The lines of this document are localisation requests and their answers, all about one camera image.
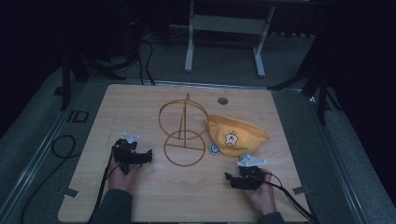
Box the white metal table frame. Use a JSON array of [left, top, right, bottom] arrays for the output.
[[184, 0, 276, 78]]

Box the person's right hand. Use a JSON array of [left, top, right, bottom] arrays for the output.
[[244, 167, 278, 217]]

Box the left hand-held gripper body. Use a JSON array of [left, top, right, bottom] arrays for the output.
[[111, 133, 142, 175]]

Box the black floor tape marking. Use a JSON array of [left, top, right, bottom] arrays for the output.
[[66, 109, 91, 123]]

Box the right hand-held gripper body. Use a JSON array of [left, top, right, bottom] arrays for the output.
[[236, 153, 268, 191]]

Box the person's left hand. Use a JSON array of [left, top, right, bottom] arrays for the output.
[[106, 157, 141, 194]]

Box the grey tape piece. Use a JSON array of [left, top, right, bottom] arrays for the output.
[[291, 185, 312, 196]]

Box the black floor cable loop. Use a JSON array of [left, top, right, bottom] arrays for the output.
[[20, 134, 78, 224]]

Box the yellow hat with cartoon print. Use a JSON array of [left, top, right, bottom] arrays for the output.
[[206, 114, 271, 158]]

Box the right hand-held gripper cable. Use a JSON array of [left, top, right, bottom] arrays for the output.
[[262, 172, 320, 224]]

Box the hand-held gripper cable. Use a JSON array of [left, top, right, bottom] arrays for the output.
[[262, 172, 320, 224], [88, 147, 121, 224]]

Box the gold wire hat stand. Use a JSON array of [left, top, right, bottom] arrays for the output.
[[158, 92, 210, 168]]

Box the black tripod stand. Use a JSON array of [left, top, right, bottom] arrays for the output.
[[266, 60, 344, 126], [60, 50, 127, 112]]

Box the left hand-held gripper cable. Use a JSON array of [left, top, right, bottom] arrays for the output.
[[88, 147, 121, 224]]

